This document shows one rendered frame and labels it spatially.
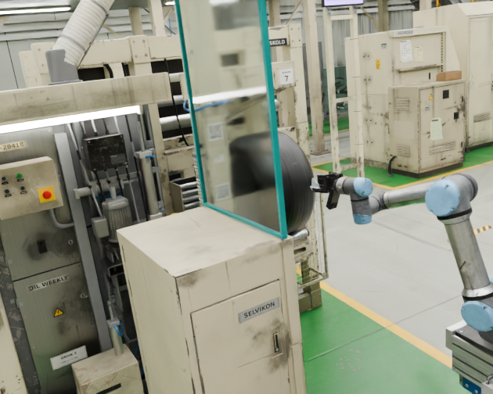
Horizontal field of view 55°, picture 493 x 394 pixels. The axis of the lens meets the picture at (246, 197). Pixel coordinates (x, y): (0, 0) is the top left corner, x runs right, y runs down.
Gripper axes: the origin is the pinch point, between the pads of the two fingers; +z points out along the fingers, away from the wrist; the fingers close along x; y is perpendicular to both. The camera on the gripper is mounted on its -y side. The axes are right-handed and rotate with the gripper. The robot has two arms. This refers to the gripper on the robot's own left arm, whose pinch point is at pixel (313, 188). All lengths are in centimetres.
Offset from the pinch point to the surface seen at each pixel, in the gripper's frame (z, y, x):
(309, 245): 22.2, -33.9, -9.6
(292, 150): 14.7, 17.8, -1.9
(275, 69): 47, 60, -22
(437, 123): 259, -10, -422
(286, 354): -52, -40, 59
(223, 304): -55, -15, 79
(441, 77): 265, 50, -445
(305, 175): 9.1, 5.2, -3.5
